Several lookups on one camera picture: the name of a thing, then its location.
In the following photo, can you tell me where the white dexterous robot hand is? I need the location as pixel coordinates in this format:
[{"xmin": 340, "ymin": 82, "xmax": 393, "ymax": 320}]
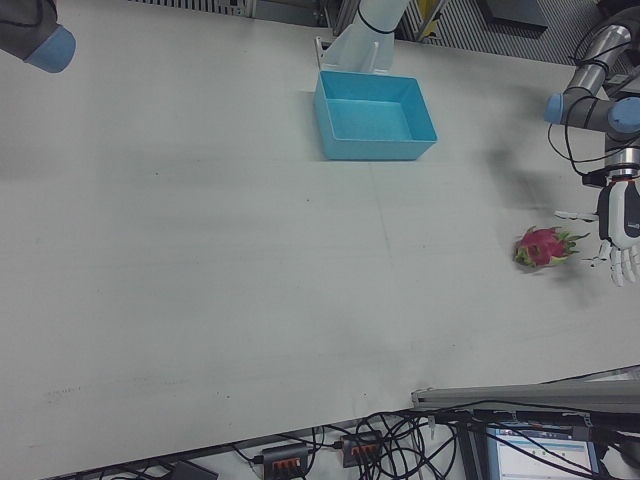
[{"xmin": 553, "ymin": 180, "xmax": 640, "ymax": 288}]

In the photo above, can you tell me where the pink dragon fruit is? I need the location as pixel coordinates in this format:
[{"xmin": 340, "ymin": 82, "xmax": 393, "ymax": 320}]
[{"xmin": 513, "ymin": 225, "xmax": 592, "ymax": 274}]

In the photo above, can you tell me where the grey robot arm holding hand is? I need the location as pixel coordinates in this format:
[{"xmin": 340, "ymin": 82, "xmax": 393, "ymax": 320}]
[{"xmin": 543, "ymin": 22, "xmax": 640, "ymax": 184}]

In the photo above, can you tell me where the dark grey flat panel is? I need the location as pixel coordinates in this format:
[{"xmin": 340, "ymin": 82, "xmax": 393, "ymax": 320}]
[{"xmin": 477, "ymin": 0, "xmax": 547, "ymax": 37}]

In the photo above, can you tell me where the light blue plastic box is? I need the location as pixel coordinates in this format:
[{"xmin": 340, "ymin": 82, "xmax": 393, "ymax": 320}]
[{"xmin": 313, "ymin": 69, "xmax": 439, "ymax": 163}]

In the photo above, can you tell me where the black power adapter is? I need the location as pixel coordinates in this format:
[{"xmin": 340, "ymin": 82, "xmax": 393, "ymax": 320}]
[{"xmin": 167, "ymin": 459, "xmax": 220, "ymax": 480}]

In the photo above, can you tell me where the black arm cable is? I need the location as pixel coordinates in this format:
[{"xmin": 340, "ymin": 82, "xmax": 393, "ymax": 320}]
[{"xmin": 547, "ymin": 24, "xmax": 614, "ymax": 176}]

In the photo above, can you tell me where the aluminium profile rail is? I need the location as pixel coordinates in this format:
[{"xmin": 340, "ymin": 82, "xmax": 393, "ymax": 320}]
[{"xmin": 410, "ymin": 364, "xmax": 640, "ymax": 416}]

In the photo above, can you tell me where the yellow black striped post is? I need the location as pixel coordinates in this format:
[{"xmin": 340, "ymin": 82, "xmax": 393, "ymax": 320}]
[{"xmin": 418, "ymin": 0, "xmax": 447, "ymax": 41}]

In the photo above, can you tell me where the white camera stand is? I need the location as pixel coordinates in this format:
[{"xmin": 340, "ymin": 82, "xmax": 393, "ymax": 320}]
[{"xmin": 313, "ymin": 0, "xmax": 412, "ymax": 76}]

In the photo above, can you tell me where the black cable tangle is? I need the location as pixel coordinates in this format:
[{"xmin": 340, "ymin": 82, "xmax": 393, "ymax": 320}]
[{"xmin": 229, "ymin": 409, "xmax": 481, "ymax": 480}]

